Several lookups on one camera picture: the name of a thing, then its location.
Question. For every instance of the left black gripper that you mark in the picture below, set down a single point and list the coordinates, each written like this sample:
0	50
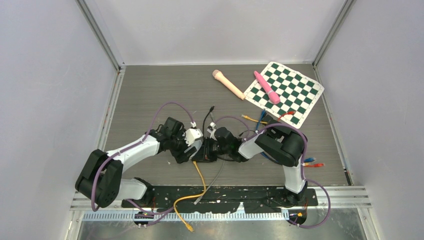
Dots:
181	156

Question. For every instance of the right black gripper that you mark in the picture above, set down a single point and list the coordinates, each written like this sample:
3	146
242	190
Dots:
213	157

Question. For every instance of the black network switch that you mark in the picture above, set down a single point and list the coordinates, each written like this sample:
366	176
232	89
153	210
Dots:
198	157

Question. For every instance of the white small router box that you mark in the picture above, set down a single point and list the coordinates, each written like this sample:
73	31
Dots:
198	143

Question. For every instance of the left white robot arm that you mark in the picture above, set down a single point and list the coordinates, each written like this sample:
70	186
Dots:
101	179

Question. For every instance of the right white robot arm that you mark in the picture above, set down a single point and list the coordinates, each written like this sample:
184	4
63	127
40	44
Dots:
280	141

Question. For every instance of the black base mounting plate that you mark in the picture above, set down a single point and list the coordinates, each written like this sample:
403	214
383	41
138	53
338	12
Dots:
225	199

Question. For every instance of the beige toy microphone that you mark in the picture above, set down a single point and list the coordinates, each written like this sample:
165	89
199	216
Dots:
218	75

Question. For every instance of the pink toy microphone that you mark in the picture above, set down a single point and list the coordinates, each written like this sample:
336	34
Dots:
274	98

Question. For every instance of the green white checkerboard mat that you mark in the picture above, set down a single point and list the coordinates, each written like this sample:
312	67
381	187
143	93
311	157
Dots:
298	93

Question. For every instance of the aluminium front rail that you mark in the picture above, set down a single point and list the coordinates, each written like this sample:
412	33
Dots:
329	198

